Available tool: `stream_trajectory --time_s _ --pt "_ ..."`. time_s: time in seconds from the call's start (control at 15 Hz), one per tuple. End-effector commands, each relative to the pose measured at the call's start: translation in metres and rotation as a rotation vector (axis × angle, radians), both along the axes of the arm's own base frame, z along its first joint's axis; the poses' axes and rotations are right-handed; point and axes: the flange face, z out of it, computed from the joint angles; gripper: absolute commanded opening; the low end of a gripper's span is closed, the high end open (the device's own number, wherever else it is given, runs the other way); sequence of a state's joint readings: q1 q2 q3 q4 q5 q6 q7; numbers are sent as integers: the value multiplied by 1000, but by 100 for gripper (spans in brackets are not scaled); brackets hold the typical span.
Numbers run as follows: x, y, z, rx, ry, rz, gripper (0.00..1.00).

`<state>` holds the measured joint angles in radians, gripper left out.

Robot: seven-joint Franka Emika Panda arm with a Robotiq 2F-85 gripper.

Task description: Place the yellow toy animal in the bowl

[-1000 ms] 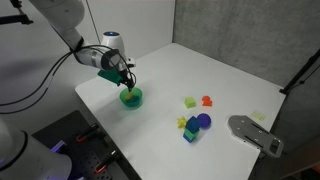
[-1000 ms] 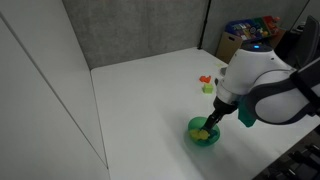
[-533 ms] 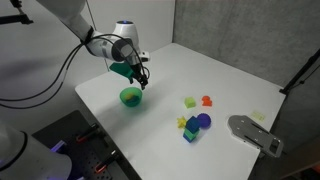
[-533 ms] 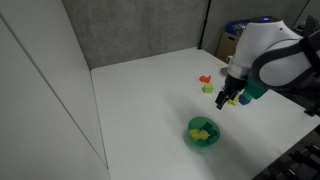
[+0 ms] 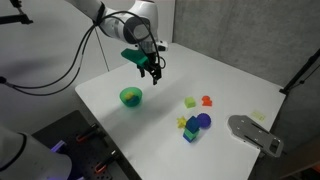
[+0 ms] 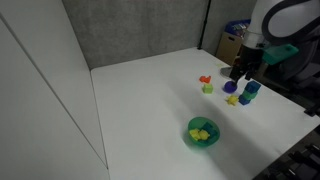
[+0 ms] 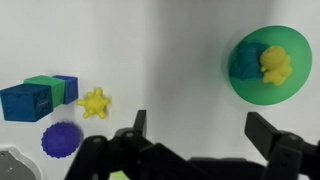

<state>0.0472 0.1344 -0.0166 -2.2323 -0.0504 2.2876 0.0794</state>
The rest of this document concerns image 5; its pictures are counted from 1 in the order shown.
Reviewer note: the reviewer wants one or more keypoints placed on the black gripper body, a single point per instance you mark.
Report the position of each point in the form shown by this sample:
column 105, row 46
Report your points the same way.
column 152, row 62

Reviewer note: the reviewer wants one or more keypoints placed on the yellow toy animal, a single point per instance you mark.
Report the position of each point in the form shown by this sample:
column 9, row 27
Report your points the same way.
column 129, row 96

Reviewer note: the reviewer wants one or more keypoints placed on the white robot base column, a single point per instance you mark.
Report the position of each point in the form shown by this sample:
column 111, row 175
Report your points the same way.
column 26, row 156

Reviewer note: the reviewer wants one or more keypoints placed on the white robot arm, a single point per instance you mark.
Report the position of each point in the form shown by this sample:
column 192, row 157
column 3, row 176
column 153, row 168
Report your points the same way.
column 146, row 13

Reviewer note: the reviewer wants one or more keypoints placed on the small blue toy piece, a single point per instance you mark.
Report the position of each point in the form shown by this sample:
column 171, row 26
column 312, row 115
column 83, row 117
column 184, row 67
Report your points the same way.
column 134, row 99

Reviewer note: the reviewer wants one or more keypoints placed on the green plastic bowl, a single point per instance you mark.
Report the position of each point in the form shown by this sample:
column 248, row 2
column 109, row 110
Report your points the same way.
column 130, row 103

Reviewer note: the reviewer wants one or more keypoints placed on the yellow-green toy cube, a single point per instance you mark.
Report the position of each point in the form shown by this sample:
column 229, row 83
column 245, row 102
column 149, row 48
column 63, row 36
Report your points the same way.
column 190, row 102

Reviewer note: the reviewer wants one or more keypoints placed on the yellow spiky star toy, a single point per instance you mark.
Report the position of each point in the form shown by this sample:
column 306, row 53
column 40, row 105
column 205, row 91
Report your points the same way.
column 181, row 122

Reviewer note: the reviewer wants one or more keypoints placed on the orange toy figure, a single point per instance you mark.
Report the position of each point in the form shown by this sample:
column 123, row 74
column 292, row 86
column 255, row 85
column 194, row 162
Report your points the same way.
column 206, row 100

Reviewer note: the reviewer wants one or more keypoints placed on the blue toy cube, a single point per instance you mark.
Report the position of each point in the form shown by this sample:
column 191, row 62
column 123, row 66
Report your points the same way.
column 192, row 123

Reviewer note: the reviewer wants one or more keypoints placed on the blue purple toy blocks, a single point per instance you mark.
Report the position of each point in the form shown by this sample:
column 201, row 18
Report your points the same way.
column 204, row 120

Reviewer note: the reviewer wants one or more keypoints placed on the green blue toy block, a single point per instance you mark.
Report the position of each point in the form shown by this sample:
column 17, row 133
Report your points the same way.
column 190, row 135

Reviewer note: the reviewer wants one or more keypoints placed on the orange black toggle clamp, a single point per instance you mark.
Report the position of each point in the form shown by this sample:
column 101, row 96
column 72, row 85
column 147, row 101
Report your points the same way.
column 88, row 133
column 106, row 162

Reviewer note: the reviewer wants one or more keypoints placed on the black perforated board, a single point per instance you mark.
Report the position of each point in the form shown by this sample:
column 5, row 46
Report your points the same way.
column 66, row 130

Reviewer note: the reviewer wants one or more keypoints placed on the pale yellow flat piece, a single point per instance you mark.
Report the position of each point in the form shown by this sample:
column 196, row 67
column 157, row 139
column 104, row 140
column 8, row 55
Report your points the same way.
column 258, row 115

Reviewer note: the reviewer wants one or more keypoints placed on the grey metal mounting plate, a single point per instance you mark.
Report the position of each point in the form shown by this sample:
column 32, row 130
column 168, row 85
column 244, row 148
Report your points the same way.
column 253, row 133

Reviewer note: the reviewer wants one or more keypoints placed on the black tripod stand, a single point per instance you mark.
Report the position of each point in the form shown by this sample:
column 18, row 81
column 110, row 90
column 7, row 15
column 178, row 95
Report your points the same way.
column 300, row 75

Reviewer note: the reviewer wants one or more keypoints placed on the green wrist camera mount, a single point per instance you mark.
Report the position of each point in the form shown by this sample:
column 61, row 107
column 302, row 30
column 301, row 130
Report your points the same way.
column 135, row 56

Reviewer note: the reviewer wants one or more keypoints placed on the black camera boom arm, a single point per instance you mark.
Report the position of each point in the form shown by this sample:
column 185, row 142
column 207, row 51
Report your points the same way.
column 18, row 18

